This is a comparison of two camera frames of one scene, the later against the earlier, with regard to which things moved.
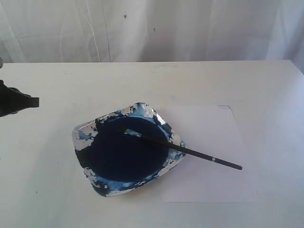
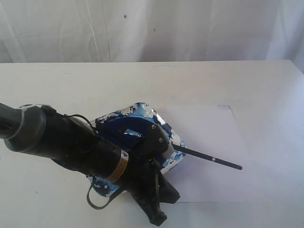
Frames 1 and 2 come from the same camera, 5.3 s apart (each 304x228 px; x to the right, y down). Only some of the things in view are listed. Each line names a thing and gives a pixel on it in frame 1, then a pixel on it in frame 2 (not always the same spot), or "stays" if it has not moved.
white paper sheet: [212, 129] stays
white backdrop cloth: [96, 31] stays
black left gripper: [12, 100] -> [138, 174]
